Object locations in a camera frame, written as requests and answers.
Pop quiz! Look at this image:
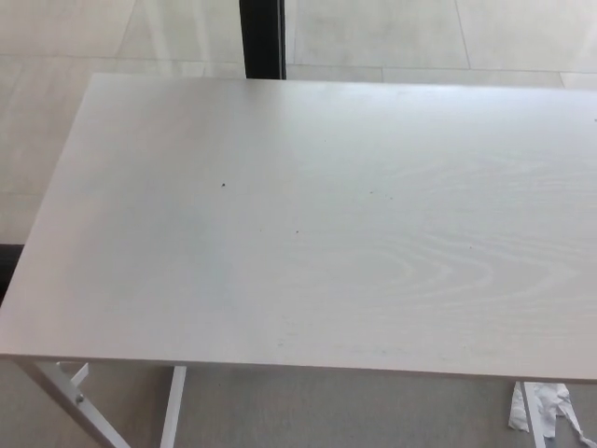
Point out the white straight desk leg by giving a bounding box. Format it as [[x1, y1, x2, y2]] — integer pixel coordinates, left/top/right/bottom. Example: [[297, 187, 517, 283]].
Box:
[[158, 366, 187, 448]]

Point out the white thin desk leg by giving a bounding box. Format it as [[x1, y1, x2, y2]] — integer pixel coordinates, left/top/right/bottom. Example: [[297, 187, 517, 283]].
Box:
[[520, 381, 547, 448]]

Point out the crumpled white paper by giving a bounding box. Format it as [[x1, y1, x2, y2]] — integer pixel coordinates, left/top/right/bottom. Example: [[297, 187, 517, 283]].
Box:
[[507, 381, 597, 448]]

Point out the black low object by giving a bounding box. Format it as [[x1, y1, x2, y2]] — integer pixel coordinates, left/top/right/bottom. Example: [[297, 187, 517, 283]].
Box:
[[0, 244, 24, 307]]

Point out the black vertical window post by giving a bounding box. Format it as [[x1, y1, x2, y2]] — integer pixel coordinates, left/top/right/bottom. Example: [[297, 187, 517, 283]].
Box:
[[239, 0, 287, 80]]

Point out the white slanted desk leg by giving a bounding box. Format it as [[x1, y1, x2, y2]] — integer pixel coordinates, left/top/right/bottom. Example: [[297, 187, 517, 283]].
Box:
[[32, 361, 125, 448]]

